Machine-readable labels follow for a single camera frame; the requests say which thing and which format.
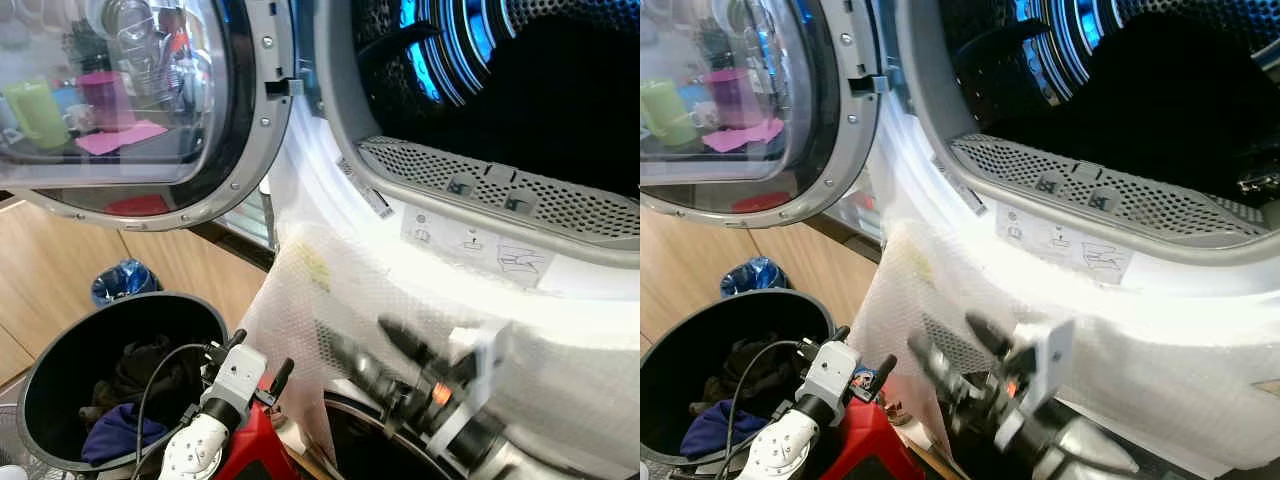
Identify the black garment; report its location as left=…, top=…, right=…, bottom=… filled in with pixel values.
left=95, top=338, right=206, bottom=411
left=700, top=335, right=801, bottom=406

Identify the grey perforated lint filter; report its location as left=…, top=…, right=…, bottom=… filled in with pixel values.
left=355, top=135, right=641, bottom=241
left=948, top=133, right=1271, bottom=246

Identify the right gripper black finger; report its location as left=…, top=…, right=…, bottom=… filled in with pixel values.
left=966, top=313, right=1015, bottom=358
left=907, top=331, right=976, bottom=401
left=328, top=336, right=399, bottom=404
left=380, top=318, right=433, bottom=363

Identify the black round laundry basket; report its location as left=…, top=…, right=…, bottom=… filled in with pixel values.
left=17, top=292, right=231, bottom=473
left=640, top=290, right=836, bottom=466

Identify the dark blue garment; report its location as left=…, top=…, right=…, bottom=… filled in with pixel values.
left=680, top=400, right=771, bottom=461
left=80, top=403, right=171, bottom=466

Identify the steel washer drum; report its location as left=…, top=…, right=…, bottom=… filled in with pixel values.
left=940, top=0, right=1280, bottom=206
left=350, top=0, right=641, bottom=196

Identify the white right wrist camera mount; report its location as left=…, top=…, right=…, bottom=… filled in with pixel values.
left=1010, top=318, right=1078, bottom=451
left=445, top=320, right=516, bottom=436

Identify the white instruction sticker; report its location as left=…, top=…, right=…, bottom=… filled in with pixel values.
left=400, top=205, right=556, bottom=291
left=995, top=200, right=1136, bottom=286

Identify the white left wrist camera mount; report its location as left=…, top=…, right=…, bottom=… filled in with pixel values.
left=205, top=343, right=269, bottom=406
left=800, top=340, right=863, bottom=401

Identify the white front-loading washing machine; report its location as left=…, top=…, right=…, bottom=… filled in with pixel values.
left=850, top=0, right=1280, bottom=480
left=240, top=0, right=641, bottom=480

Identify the round glass washer door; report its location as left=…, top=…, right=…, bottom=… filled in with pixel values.
left=0, top=0, right=306, bottom=231
left=640, top=0, right=894, bottom=229

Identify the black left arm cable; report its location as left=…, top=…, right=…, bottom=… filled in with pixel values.
left=725, top=340, right=806, bottom=471
left=130, top=342, right=213, bottom=476

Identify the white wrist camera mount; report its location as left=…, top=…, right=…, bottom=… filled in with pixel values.
left=1010, top=318, right=1078, bottom=451
left=205, top=343, right=269, bottom=406
left=445, top=320, right=516, bottom=436
left=800, top=340, right=863, bottom=401

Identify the clear bubble wrap sheet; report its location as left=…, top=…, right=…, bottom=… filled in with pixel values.
left=848, top=220, right=1280, bottom=471
left=240, top=220, right=641, bottom=471

